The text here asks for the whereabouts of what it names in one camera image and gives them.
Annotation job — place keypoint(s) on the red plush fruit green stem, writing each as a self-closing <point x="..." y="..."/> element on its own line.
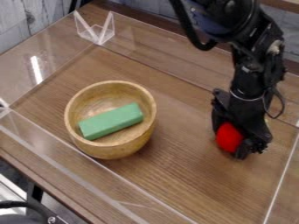
<point x="229" y="137"/>

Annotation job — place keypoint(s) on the clear acrylic tray walls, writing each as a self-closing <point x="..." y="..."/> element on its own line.
<point x="180" y="180"/>

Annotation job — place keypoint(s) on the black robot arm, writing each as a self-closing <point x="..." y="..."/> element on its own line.
<point x="238" y="22"/>

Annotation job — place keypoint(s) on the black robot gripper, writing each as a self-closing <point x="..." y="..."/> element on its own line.
<point x="248" y="116"/>

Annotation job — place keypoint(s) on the black metal table frame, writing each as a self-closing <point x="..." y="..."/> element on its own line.
<point x="46" y="206"/>

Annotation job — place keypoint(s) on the wooden bowl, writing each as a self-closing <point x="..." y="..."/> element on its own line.
<point x="99" y="98"/>

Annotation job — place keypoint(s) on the green rectangular block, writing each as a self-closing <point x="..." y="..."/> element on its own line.
<point x="111" y="121"/>

